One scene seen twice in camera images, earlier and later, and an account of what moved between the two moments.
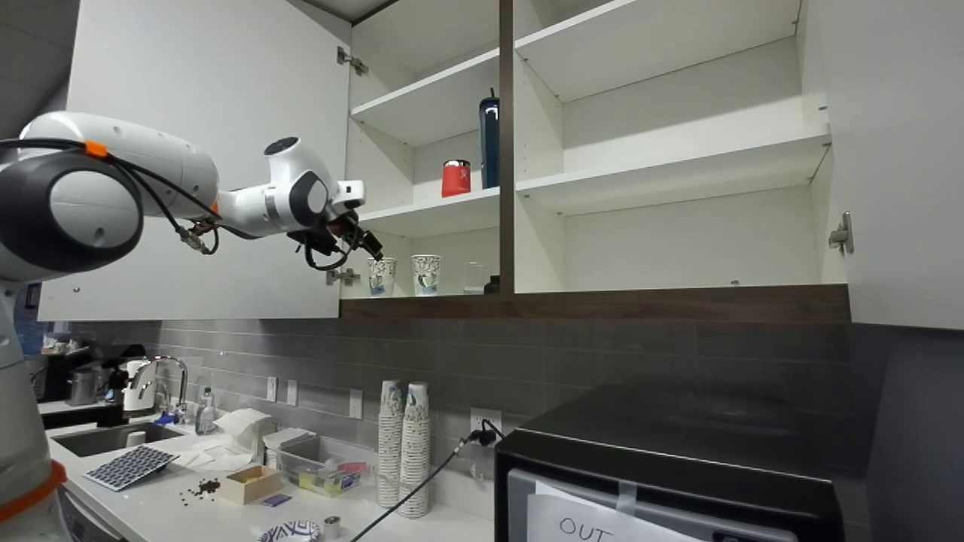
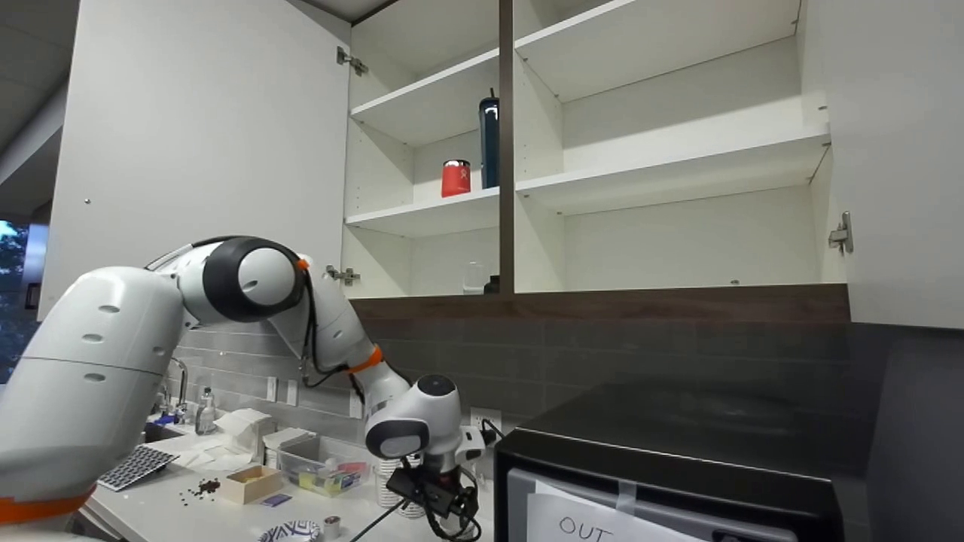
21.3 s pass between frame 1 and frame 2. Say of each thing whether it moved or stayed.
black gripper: moved
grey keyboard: stayed
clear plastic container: stayed
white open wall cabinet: stayed
